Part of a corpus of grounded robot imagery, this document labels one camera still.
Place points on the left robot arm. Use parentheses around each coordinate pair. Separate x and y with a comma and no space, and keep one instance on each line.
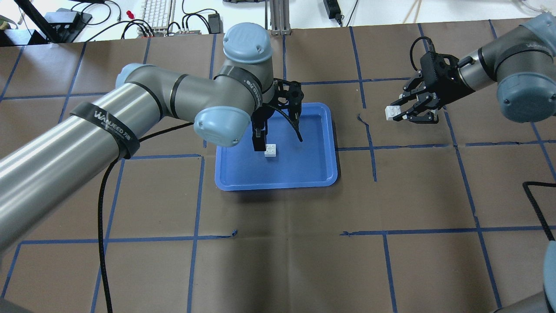
(39,176)

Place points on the white keyboard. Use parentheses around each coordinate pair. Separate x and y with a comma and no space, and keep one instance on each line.
(159,14)

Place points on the blue plastic tray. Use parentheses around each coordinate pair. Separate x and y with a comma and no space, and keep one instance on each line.
(308,163)

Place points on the white block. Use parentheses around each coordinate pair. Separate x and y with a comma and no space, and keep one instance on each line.
(271,151)
(391,112)

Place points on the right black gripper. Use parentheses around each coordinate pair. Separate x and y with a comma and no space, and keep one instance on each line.
(448,89)

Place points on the black power adapter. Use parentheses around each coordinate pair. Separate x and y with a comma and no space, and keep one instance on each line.
(333,10)

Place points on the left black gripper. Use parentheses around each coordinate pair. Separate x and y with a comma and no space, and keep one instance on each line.
(262,116)

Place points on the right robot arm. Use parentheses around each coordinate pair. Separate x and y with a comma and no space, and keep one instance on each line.
(520,62)

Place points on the aluminium frame post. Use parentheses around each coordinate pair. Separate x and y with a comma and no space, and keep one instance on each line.
(280,17)

